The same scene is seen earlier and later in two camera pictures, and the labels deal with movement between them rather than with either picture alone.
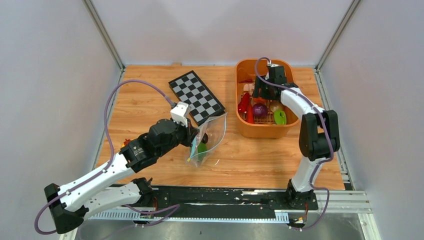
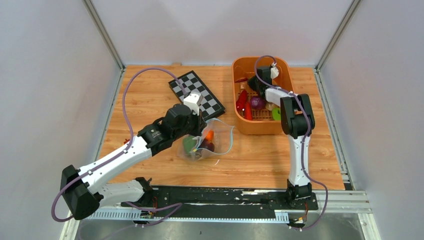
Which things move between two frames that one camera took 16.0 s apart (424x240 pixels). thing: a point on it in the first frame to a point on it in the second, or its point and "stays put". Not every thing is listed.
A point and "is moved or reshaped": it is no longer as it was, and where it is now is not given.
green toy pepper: (202, 150) is moved or reshaped
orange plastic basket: (257, 117) stays put
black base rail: (171, 201) stays put
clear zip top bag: (209, 141) is moved or reshaped
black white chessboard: (189, 88) stays put
